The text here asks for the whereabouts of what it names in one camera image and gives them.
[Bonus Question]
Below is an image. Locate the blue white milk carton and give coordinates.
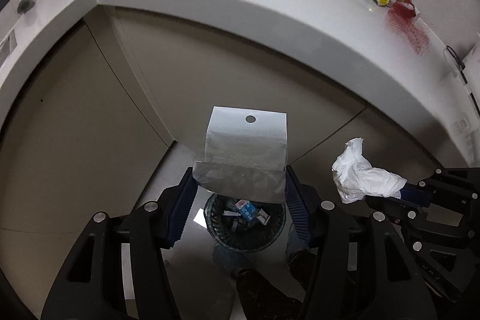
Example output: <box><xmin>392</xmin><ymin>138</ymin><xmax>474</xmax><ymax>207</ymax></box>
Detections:
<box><xmin>235</xmin><ymin>200</ymin><xmax>259</xmax><ymax>223</ymax></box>

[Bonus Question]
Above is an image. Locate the white tissue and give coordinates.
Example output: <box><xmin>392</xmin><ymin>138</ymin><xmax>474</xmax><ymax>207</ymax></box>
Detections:
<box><xmin>332</xmin><ymin>138</ymin><xmax>408</xmax><ymax>205</ymax></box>

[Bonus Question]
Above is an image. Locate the clear plastic zip bag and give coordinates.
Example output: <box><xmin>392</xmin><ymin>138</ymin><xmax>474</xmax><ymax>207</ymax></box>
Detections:
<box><xmin>193</xmin><ymin>106</ymin><xmax>288</xmax><ymax>204</ymax></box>

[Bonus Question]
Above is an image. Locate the black mesh trash bin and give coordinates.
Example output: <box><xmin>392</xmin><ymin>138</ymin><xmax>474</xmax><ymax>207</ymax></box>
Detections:
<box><xmin>203</xmin><ymin>194</ymin><xmax>287</xmax><ymax>253</ymax></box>

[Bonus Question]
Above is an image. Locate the red mesh net bag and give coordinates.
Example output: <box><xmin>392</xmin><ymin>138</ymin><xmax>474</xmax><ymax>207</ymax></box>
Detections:
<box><xmin>385</xmin><ymin>0</ymin><xmax>430</xmax><ymax>55</ymax></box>

